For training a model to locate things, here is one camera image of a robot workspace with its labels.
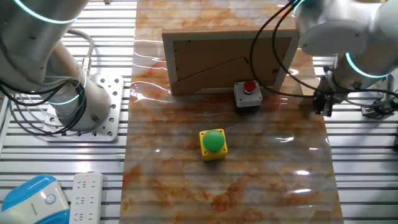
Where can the grey box red button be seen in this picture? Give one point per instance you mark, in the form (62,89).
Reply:
(247,96)

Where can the wooden picture frame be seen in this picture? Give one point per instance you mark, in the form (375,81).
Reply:
(217,62)

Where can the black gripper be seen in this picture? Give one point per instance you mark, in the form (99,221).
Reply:
(326,97)

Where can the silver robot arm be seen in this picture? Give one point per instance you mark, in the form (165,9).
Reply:
(342,25)

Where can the metal camera bracket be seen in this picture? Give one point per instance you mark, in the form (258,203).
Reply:
(370,111)

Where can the white power strip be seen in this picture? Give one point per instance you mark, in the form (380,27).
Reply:
(85,199)

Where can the yellow box green button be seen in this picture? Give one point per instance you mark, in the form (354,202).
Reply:
(213,140)

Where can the blue white device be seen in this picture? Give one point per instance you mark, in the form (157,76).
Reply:
(31,202)

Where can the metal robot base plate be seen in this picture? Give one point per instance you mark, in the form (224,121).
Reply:
(112,102)

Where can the marble pattern mat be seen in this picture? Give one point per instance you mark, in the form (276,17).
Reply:
(186,193)

